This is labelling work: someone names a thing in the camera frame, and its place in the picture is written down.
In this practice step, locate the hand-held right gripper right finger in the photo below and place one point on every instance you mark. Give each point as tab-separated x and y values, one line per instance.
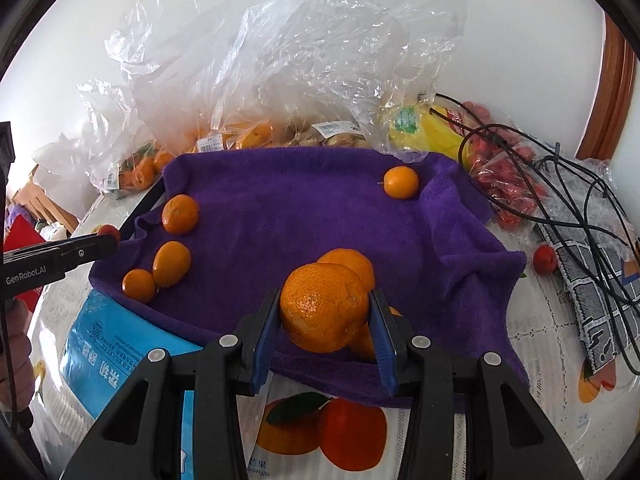
382	345

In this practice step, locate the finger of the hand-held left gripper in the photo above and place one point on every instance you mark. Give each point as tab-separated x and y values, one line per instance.
85	252

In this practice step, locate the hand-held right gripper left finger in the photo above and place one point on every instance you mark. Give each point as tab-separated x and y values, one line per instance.
265	340

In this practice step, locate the small red fruit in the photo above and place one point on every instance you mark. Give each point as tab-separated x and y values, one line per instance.
110	231
545	258

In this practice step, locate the small orange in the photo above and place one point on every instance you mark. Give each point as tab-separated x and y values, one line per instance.
180	214
171	263
139	285
401	182

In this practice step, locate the person's left hand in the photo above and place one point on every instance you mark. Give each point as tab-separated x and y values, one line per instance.
17	355

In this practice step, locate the red box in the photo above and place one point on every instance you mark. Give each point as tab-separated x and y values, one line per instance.
22	232

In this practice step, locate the blue white tissue pack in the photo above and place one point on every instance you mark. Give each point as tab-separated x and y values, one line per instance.
115	340

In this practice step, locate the white plastic bag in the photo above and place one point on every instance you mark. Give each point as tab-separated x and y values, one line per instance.
65	160

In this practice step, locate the purple towel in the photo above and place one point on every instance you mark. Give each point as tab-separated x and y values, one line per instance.
280	210

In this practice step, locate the fruit print tablecloth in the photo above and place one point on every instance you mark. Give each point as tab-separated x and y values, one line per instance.
540	320

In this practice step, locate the bag of red snacks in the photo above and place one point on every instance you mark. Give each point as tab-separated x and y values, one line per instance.
505	185

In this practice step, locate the labelled plastic bag of oranges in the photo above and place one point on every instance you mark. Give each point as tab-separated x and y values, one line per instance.
250	135

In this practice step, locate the grey checked cloth package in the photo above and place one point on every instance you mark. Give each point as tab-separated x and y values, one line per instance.
590	290

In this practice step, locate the yellow pomelo with green label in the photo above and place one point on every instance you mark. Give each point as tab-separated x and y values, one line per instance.
430	132

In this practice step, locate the large clear plastic bag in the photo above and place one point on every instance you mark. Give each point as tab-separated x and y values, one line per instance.
280	60

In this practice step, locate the wooden door frame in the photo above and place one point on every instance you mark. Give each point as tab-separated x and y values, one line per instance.
607	100

